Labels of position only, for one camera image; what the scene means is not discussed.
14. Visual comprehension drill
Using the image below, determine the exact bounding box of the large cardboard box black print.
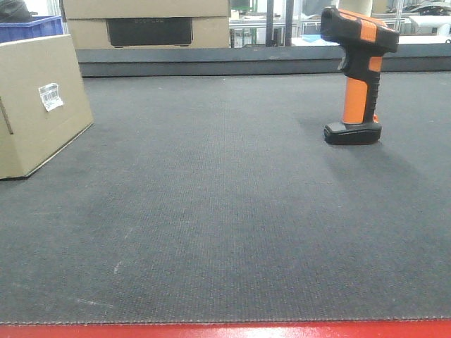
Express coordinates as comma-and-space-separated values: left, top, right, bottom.
67, 17, 230, 50

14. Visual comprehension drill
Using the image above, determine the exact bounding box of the white barcode label sticker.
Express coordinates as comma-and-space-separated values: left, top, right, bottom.
38, 82, 64, 112

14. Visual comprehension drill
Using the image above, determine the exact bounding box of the orange black barcode scanner gun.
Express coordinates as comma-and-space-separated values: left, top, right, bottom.
321, 6, 400, 145

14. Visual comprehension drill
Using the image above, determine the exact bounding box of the brown cardboard package box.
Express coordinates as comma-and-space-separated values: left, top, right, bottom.
1, 35, 93, 180

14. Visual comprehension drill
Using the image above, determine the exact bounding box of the dark grey table mat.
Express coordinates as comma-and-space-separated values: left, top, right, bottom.
1, 73, 450, 324

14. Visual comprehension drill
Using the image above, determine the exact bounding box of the dark grey raised table ledge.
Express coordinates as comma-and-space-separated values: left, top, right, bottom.
75, 44, 451, 78

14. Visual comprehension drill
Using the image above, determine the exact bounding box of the red table edge strip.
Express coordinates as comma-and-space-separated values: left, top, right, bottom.
1, 320, 450, 337

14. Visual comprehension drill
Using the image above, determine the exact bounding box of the upper stacked cardboard box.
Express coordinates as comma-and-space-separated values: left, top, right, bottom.
63, 0, 230, 19

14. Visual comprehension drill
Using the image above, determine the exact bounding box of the blue plastic crate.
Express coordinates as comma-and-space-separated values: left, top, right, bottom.
1, 15, 63, 43

